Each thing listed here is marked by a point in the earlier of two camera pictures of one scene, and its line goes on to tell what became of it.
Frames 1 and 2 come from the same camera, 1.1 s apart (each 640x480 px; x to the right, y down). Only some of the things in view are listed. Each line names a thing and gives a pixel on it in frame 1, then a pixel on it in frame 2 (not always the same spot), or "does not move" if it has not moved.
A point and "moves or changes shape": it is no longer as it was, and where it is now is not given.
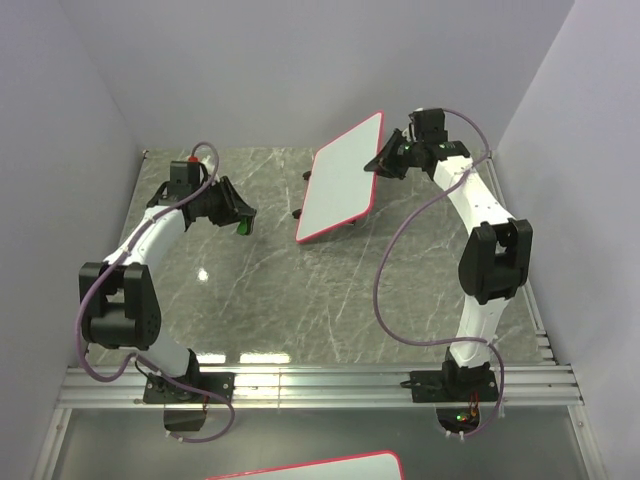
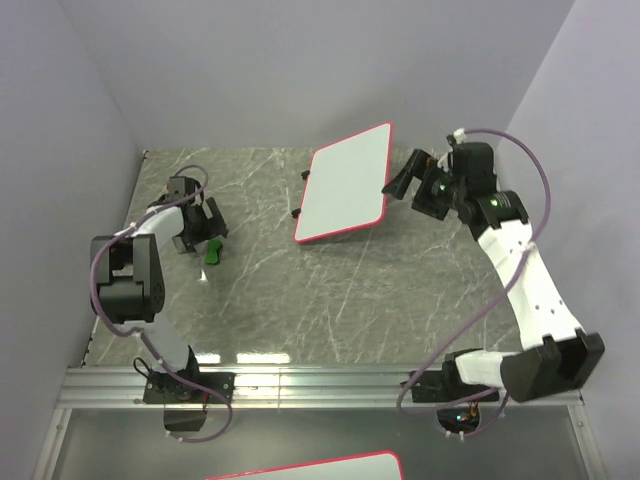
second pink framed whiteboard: [369, 465] does not move
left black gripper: [234, 207] → [210, 228]
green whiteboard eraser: [246, 225] → [211, 253]
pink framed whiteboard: [339, 189] moves or changes shape
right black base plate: [449, 386] does not move
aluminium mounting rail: [315, 386] does not move
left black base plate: [161, 390] does not move
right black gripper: [383, 163] → [418, 167]
